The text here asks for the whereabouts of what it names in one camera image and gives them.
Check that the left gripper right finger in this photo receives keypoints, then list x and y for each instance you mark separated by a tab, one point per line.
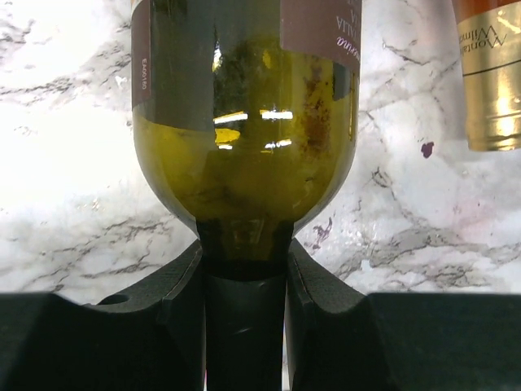
340	339

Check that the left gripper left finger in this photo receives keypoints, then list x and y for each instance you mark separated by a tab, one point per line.
149	336

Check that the dark bottle silver neck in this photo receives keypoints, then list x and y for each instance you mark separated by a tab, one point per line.
245	127

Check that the red wine bottle gold cap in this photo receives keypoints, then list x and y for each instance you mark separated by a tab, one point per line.
489	43

